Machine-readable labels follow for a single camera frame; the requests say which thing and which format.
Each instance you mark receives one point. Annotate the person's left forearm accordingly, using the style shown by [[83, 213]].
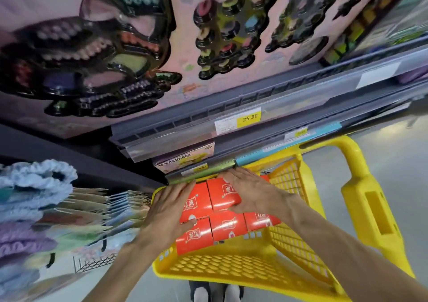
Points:
[[118, 273]]

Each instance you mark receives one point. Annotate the purple toy box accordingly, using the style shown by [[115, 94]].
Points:
[[184, 158]]

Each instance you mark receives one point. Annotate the person's left hand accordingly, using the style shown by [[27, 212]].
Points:
[[162, 216]]

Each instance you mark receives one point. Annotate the person's right forearm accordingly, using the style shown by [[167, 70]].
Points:
[[351, 255]]

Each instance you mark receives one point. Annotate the yellow plastic shopping cart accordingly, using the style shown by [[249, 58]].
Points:
[[367, 198]]

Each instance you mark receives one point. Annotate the green flat box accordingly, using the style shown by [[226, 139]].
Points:
[[200, 173]]

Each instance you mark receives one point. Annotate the plain white shelf label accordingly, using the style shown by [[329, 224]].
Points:
[[377, 75]]

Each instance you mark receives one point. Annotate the person's left thumb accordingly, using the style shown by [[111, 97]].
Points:
[[188, 225]]

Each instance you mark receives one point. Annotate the pink bead craft kit box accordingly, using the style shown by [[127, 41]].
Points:
[[187, 77]]

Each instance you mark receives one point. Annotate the person's right hand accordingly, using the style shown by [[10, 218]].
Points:
[[262, 196]]

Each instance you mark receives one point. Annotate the person's right thumb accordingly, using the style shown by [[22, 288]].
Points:
[[239, 206]]

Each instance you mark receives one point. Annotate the black shelf board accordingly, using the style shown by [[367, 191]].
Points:
[[67, 154]]

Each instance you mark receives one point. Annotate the person's shoes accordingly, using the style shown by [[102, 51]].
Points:
[[215, 291]]

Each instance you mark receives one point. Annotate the pile of fluffy pastel yarn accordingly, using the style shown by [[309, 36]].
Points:
[[30, 218]]

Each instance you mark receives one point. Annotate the red snack box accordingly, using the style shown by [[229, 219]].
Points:
[[197, 204], [260, 221], [194, 236], [229, 225], [222, 193]]

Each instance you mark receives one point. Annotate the yellow green craft kit box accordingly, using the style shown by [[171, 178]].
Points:
[[384, 21]]

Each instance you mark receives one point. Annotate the yellow white price tag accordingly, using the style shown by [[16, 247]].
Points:
[[238, 120], [296, 133], [195, 169]]

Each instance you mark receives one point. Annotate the grey metal shelf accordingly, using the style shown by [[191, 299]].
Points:
[[334, 118], [274, 94]]

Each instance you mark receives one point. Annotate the row of hanging pastel packets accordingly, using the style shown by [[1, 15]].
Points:
[[100, 211]]

